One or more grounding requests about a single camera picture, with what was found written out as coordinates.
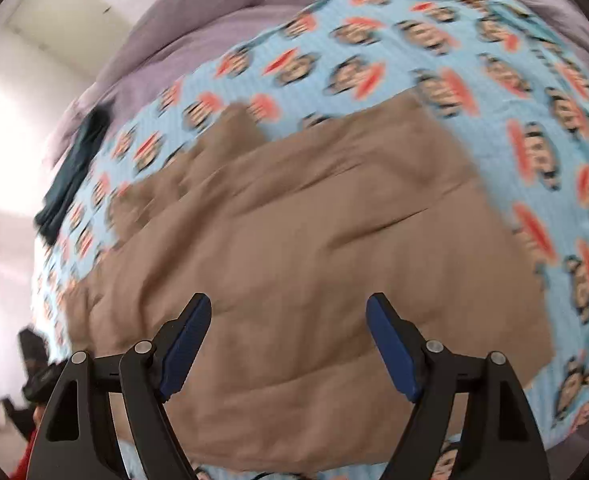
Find cream bedroom door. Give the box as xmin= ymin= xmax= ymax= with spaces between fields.
xmin=7 ymin=0 xmax=130 ymax=77

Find purple duvet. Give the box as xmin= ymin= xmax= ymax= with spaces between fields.
xmin=49 ymin=0 xmax=589 ymax=164

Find folded dark blue jeans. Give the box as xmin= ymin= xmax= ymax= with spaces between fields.
xmin=34 ymin=102 xmax=112 ymax=247

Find tan puffer jacket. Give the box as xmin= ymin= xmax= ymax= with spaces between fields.
xmin=66 ymin=91 xmax=553 ymax=472

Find monkey print striped blanket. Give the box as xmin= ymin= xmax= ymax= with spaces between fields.
xmin=32 ymin=0 xmax=589 ymax=448

